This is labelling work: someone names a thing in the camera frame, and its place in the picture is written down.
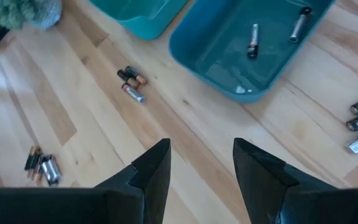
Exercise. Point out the potted artificial succulent plant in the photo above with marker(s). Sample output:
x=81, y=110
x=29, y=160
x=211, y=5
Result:
x=8, y=12

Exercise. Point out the green plastic bin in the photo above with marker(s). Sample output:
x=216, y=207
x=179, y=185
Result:
x=145, y=25

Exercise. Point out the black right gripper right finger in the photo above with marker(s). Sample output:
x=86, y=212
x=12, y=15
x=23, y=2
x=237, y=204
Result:
x=306, y=208

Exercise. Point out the blue plastic bin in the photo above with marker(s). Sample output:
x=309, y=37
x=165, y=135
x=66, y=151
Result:
x=216, y=68

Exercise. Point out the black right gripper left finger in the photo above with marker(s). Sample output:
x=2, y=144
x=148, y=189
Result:
x=57, y=208

